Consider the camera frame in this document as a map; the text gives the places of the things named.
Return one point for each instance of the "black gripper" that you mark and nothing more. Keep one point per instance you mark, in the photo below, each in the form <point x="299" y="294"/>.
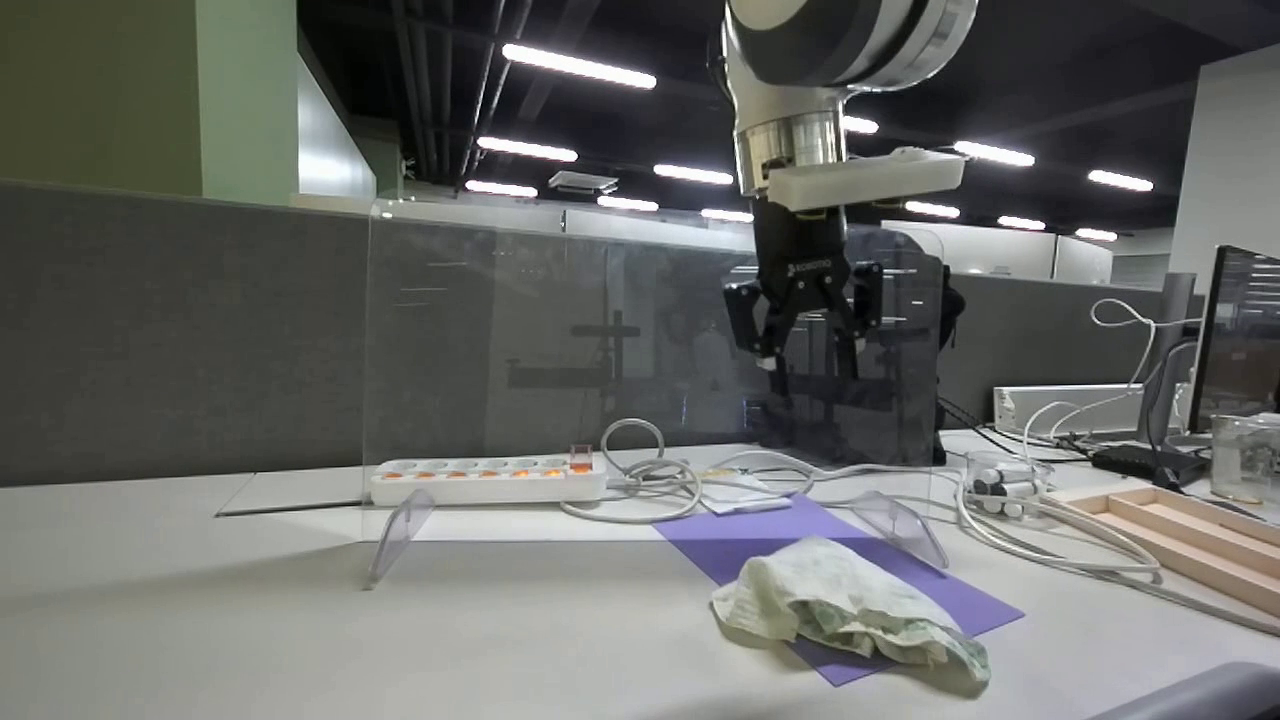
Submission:
<point x="801" y="263"/>

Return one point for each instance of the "white patterned cloth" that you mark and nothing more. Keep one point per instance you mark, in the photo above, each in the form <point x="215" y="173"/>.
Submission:
<point x="855" y="605"/>

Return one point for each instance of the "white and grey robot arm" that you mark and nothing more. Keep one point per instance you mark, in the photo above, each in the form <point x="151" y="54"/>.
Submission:
<point x="824" y="43"/>

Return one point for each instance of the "clear acrylic panel foot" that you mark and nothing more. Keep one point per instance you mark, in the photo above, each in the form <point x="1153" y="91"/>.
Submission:
<point x="906" y="521"/>
<point x="401" y="534"/>

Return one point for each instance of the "white printed paper slip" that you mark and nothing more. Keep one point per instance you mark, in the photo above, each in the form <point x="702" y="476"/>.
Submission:
<point x="741" y="502"/>

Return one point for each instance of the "ceiling light tube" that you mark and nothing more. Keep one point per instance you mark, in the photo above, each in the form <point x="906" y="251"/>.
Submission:
<point x="500" y="191"/>
<point x="581" y="64"/>
<point x="992" y="153"/>
<point x="1098" y="232"/>
<point x="526" y="149"/>
<point x="1020" y="223"/>
<point x="1121" y="178"/>
<point x="625" y="203"/>
<point x="725" y="215"/>
<point x="934" y="210"/>
<point x="863" y="127"/>
<point x="695" y="173"/>

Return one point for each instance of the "purple paper sheet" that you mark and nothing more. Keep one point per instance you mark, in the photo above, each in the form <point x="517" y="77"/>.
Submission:
<point x="745" y="540"/>

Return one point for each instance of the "white plug adapter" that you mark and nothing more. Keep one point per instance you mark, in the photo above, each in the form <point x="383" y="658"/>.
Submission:
<point x="1002" y="484"/>

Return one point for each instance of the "white rectangular box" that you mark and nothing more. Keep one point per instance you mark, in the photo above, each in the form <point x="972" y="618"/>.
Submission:
<point x="1067" y="406"/>

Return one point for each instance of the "white power strip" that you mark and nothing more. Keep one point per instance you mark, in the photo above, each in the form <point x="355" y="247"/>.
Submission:
<point x="482" y="482"/>

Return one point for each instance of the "grey monitor stand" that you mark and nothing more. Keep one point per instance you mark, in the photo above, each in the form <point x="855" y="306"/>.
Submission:
<point x="1170" y="400"/>

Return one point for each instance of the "black computer monitor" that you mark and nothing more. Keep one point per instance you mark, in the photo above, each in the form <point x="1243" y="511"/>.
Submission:
<point x="1243" y="343"/>

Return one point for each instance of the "clear plastic container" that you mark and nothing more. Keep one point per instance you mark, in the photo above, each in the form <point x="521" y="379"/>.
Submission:
<point x="1247" y="463"/>

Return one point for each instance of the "grey desk partition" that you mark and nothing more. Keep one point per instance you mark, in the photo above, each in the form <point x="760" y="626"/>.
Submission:
<point x="160" y="333"/>

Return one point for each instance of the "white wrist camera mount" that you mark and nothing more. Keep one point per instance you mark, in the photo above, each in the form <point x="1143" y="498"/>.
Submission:
<point x="883" y="173"/>

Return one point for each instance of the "light wooden frame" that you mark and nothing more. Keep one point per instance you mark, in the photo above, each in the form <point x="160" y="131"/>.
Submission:
<point x="1185" y="534"/>

